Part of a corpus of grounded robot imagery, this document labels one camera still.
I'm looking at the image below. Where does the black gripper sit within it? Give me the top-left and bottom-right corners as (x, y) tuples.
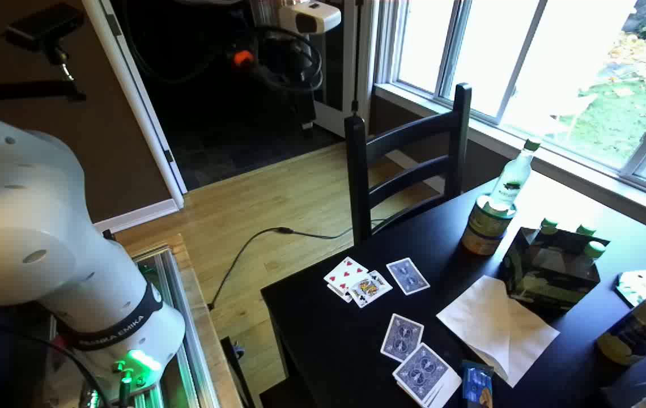
(222, 40), (297, 100)

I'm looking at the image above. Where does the clear bottle with green cap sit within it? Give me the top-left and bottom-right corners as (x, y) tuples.
(486, 138), (544, 218)

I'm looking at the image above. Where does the dark green bottle carrier carton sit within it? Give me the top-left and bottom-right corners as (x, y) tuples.
(495, 224), (610, 320)

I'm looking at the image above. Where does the white french door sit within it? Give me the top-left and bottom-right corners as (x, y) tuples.
(313, 0), (376, 141)

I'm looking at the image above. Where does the black wooden chair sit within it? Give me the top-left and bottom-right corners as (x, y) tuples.
(341, 81), (474, 248)

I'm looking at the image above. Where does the face-up red playing card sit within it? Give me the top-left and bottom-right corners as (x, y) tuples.
(322, 257), (368, 303)

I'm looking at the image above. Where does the face-up king playing card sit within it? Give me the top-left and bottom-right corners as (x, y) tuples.
(347, 270), (394, 310)

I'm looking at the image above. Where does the blue-backed playing card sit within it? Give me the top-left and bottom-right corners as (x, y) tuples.
(377, 312), (426, 364)
(383, 257), (432, 296)

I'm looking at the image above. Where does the robot stand with wooden edge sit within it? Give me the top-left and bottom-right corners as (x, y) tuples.
(33, 228), (227, 408)

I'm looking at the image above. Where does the green label can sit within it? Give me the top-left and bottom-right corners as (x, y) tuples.
(459, 197), (518, 258)

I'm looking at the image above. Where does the black wooden table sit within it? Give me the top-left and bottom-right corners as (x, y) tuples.
(257, 170), (646, 408)

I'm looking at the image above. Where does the blue-backed card deck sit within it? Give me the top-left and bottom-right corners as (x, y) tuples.
(390, 341), (465, 408)

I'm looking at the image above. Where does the white paper napkin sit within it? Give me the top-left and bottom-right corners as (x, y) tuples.
(435, 274), (561, 391)

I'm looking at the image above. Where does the blue card box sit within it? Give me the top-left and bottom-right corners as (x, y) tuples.
(462, 361), (495, 408)

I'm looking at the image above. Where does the yellow label can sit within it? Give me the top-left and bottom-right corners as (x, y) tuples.
(596, 292), (646, 369)

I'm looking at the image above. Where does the black gripper cable bundle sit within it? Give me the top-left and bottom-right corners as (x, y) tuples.
(249, 26), (329, 98)

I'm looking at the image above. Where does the white door frame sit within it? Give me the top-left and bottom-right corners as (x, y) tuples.
(81, 0), (188, 209)

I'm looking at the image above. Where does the black floor cable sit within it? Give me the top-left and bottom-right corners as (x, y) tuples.
(206, 224), (354, 312)

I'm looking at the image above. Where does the large white window frame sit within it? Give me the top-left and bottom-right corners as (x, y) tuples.
(373, 0), (646, 211)

